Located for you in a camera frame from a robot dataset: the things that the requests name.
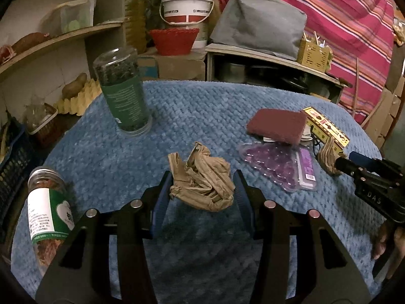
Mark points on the blue fleece blanket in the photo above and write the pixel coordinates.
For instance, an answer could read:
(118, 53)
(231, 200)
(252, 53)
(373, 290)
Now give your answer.
(196, 117)

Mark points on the small brown basket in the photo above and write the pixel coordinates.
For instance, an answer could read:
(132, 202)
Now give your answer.
(47, 129)

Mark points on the dark plastic crate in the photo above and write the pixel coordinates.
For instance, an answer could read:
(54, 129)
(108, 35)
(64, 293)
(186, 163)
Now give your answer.
(15, 171)

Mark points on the wooden shelf unit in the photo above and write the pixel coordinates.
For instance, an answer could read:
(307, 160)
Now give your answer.
(104, 6)

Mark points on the potato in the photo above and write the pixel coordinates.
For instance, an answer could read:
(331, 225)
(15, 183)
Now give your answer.
(74, 85)

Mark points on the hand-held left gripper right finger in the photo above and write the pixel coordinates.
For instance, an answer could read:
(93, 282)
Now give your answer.
(245, 202)

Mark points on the purple bead packet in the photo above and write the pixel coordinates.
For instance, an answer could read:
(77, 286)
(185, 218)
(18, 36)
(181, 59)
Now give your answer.
(275, 164)

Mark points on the white label glass jar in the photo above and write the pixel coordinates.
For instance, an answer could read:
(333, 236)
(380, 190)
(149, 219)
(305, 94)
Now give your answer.
(44, 212)

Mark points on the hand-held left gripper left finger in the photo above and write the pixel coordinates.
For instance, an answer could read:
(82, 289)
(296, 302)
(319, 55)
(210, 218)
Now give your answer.
(159, 196)

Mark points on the large brown paper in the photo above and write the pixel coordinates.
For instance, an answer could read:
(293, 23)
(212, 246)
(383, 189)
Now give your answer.
(202, 180)

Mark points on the red plastic basket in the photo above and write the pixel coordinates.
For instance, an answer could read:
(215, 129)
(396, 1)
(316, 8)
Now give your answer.
(174, 42)

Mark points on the yellow printed box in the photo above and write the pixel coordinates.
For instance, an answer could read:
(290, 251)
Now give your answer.
(322, 126)

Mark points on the maroon scouring pad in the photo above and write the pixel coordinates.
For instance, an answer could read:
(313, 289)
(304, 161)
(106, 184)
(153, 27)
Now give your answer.
(275, 125)

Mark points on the clear plastic container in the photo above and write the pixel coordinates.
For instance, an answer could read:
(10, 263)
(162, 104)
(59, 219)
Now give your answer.
(72, 19)

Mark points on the white plastic bucket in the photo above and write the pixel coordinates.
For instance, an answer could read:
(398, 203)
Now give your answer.
(186, 3)

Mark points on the small brown paper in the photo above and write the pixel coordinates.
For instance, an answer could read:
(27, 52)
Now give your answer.
(327, 158)

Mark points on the stacked cardboard boxes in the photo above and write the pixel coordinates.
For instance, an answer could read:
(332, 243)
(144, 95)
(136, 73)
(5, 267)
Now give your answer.
(384, 107)

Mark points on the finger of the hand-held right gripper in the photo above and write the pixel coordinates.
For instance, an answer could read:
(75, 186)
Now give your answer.
(367, 160)
(348, 166)

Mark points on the grey fabric cover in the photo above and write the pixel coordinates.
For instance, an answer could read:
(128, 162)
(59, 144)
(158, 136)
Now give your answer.
(259, 22)

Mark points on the yellow oil bottle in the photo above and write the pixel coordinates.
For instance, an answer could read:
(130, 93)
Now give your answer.
(134, 22)

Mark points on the cardboard box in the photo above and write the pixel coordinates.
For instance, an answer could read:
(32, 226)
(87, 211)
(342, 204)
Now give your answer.
(180, 66)

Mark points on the yellow woven box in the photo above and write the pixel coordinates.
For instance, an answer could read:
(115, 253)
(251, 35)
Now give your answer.
(311, 55)

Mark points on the person's right hand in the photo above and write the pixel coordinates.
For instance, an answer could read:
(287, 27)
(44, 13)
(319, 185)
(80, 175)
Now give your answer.
(383, 240)

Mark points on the pink striped cloth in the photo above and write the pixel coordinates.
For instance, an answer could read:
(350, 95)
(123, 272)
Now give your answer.
(341, 22)

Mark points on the yellow egg tray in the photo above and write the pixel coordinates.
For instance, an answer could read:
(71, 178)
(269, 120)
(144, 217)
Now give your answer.
(79, 101)

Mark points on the green label glass jar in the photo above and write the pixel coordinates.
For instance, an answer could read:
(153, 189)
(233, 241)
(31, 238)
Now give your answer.
(126, 101)

